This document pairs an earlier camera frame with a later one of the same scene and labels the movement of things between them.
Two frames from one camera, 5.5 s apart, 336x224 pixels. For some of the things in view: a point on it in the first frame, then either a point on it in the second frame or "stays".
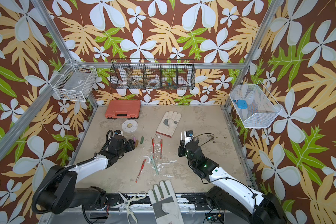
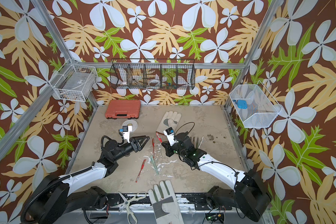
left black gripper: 130,144 → 137,147
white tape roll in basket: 154,82 stays
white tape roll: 129,126 stays
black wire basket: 154,73 stays
